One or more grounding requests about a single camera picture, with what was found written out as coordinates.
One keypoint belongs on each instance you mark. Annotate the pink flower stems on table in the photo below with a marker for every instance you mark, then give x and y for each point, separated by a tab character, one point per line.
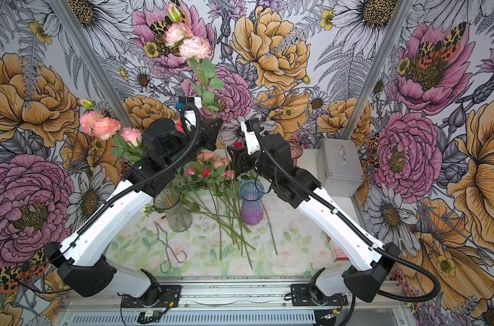
222	196

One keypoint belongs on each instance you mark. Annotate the metal scissors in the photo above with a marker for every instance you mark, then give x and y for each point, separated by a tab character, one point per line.
179	256

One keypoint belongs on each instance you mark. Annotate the grey metal box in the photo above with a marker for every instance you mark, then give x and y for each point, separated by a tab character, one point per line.
339	168

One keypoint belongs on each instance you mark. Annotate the dark pink glass vase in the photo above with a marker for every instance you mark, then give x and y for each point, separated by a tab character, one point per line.
296	151

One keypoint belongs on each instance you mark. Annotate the blue purple glass vase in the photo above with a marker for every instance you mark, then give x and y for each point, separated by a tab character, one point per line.
251	193

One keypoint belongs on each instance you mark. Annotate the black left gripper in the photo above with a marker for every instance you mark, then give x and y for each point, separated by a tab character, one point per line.
207	128

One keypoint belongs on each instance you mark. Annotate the floral table mat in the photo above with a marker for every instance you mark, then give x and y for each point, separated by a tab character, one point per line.
304	248

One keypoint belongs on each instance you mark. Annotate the clear glass vase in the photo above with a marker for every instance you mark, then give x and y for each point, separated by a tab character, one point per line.
178	216

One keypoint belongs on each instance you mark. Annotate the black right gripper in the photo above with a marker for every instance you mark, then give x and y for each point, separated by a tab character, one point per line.
240	159

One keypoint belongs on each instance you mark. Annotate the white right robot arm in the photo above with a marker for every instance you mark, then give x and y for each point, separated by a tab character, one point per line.
370	265

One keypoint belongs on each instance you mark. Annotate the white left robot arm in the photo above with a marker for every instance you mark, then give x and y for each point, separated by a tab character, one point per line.
80	260

